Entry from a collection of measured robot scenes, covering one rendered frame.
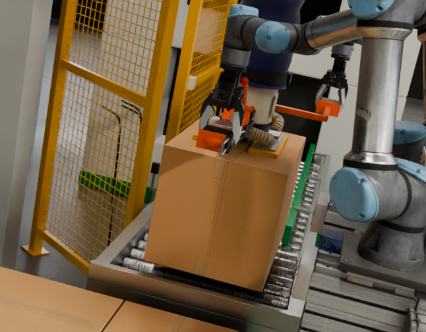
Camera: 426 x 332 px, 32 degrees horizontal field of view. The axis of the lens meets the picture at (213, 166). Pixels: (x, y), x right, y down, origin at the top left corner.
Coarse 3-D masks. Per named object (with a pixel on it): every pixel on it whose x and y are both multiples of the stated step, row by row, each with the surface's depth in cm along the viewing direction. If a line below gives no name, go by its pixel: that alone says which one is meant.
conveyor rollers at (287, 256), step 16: (304, 192) 385; (304, 224) 341; (144, 240) 289; (288, 256) 299; (144, 272) 262; (160, 272) 261; (176, 272) 262; (272, 272) 282; (288, 272) 282; (208, 288) 259; (224, 288) 258; (240, 288) 259; (272, 288) 265; (288, 288) 273; (272, 304) 256
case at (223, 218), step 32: (192, 128) 262; (192, 160) 234; (224, 160) 231; (256, 160) 237; (288, 160) 245; (160, 192) 238; (192, 192) 236; (224, 192) 234; (256, 192) 232; (288, 192) 253; (160, 224) 241; (192, 224) 239; (224, 224) 236; (256, 224) 234; (160, 256) 243; (192, 256) 241; (224, 256) 239; (256, 256) 237; (256, 288) 239
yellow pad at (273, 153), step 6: (282, 138) 266; (252, 144) 249; (258, 144) 249; (276, 144) 254; (282, 144) 258; (252, 150) 244; (258, 150) 244; (264, 150) 245; (270, 150) 246; (276, 150) 248; (264, 156) 244; (270, 156) 243; (276, 156) 243
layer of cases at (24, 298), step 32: (0, 288) 227; (32, 288) 231; (64, 288) 235; (0, 320) 209; (32, 320) 213; (64, 320) 216; (96, 320) 220; (128, 320) 223; (160, 320) 227; (192, 320) 231
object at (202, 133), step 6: (210, 126) 202; (216, 126) 203; (198, 132) 197; (204, 132) 197; (210, 132) 196; (216, 132) 197; (222, 132) 198; (228, 132) 200; (198, 138) 198; (216, 138) 197; (222, 138) 196; (198, 144) 198; (204, 144) 198; (210, 150) 198; (216, 150) 197
